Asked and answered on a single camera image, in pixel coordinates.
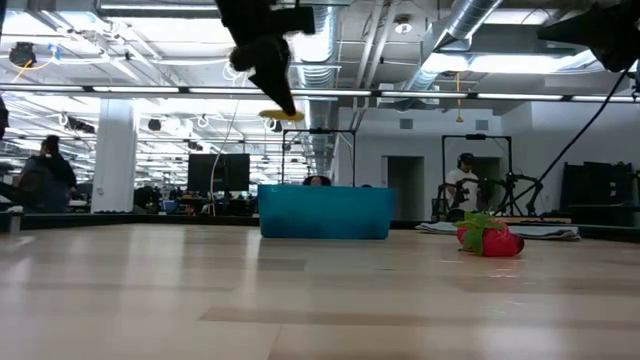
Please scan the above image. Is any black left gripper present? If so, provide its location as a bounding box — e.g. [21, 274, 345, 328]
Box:
[214, 0, 298, 118]

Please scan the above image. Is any red toy strawberry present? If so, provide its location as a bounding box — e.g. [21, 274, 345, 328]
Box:
[453, 211, 521, 258]

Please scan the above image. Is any suspended linear light bar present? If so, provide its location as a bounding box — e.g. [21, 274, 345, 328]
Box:
[0, 84, 640, 104]

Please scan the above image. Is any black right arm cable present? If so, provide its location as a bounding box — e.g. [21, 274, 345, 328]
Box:
[508, 68, 634, 212]

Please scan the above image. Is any teal plastic container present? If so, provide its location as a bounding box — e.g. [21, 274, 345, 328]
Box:
[257, 184, 396, 240]

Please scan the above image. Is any black computer monitor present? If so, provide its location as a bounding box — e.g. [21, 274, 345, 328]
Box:
[187, 152, 251, 194]

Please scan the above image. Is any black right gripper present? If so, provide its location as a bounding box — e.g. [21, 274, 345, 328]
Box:
[536, 0, 640, 73]

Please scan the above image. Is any black background robot station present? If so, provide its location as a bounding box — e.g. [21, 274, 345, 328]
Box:
[433, 172, 547, 220]

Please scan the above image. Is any yellow toy banana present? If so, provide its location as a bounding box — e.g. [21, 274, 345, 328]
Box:
[257, 108, 306, 123]

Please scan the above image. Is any grey folded cloth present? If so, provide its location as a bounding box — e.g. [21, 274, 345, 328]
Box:
[416, 221, 582, 243]

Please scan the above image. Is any silver ventilation duct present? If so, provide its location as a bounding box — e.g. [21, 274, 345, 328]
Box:
[402, 0, 504, 94]
[292, 4, 342, 176]

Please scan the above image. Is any black ceiling device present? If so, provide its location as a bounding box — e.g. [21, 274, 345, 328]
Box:
[8, 41, 38, 69]

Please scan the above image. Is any black cabinet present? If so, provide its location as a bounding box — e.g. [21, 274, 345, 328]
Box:
[561, 160, 637, 227]

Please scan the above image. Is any black aluminium table frame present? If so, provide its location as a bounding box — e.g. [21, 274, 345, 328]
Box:
[0, 209, 640, 245]

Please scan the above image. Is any white square pillar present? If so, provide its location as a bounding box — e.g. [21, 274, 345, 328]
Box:
[91, 97, 140, 214]

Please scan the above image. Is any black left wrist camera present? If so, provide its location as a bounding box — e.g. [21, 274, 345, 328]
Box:
[272, 3, 317, 36]

